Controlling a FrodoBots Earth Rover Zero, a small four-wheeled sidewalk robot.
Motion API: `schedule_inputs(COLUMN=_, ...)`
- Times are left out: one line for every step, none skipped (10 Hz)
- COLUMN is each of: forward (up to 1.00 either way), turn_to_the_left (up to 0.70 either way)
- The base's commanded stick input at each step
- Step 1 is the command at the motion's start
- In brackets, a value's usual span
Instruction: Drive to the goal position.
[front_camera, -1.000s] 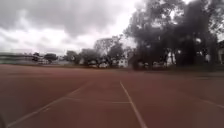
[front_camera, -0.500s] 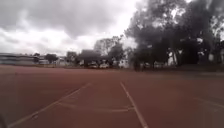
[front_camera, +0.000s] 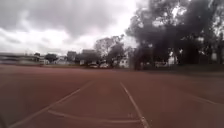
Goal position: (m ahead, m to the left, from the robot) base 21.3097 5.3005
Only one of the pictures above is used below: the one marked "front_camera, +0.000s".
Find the white car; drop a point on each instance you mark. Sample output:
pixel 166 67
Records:
pixel 93 65
pixel 104 65

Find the dark-roofed building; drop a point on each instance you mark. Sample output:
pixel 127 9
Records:
pixel 87 56

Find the group of large dark trees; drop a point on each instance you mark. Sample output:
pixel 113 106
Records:
pixel 180 33

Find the grass strip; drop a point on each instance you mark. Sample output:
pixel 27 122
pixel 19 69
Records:
pixel 193 69

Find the red running track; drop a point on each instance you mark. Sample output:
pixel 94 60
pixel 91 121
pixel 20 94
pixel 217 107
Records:
pixel 100 100

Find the white painted track lines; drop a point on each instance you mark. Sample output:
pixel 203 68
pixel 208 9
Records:
pixel 133 103

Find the white house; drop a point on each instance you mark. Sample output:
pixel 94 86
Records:
pixel 124 62

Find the tall bare-topped tree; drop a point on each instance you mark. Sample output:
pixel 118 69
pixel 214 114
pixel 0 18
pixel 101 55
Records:
pixel 111 48

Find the long low building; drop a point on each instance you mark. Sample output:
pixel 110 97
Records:
pixel 16 58

